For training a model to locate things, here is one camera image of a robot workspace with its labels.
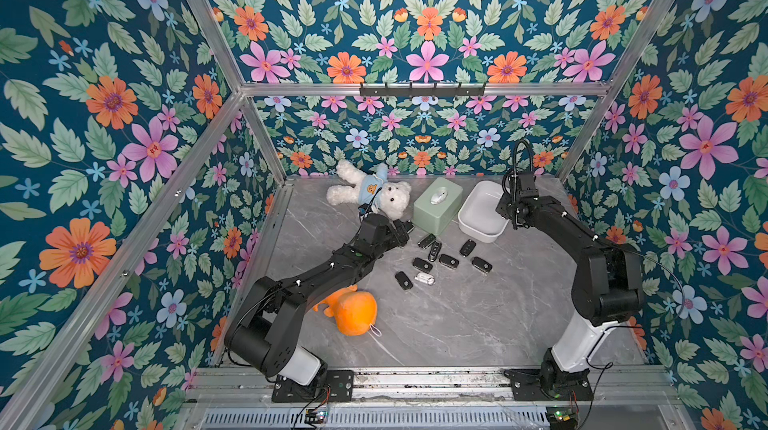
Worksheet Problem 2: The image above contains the white storage box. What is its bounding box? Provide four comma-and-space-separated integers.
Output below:
457, 181, 509, 244

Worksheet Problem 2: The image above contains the black VW key front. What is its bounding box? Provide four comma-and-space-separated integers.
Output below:
395, 271, 413, 291

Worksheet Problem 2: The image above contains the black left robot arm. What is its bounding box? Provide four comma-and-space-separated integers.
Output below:
224, 214, 413, 386

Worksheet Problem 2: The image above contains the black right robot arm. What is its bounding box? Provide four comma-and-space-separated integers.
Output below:
496, 169, 645, 397

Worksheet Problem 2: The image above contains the black chrome button key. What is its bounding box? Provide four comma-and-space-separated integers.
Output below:
418, 234, 437, 249

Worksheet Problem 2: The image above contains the black slim Porsche key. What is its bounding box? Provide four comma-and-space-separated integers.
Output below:
428, 241, 442, 262

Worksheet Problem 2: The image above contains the white key fob with tag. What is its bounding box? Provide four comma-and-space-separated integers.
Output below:
415, 272, 435, 285

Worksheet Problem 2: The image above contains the green tissue box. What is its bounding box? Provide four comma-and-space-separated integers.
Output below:
412, 177, 464, 236

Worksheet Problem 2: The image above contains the white teddy bear blue shirt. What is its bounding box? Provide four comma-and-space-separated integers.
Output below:
326, 160, 412, 220

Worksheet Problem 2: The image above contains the orange plush toy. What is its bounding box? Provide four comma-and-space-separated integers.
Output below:
312, 285, 378, 336

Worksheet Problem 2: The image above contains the black hook rail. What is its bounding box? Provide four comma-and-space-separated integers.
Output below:
358, 83, 486, 99

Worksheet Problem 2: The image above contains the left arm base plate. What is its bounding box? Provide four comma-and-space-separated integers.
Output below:
271, 370, 355, 403

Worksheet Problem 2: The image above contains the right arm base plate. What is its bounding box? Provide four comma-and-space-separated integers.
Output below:
503, 368, 594, 402

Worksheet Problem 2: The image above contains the aluminium front rail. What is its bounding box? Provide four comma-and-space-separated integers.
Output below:
187, 364, 682, 406

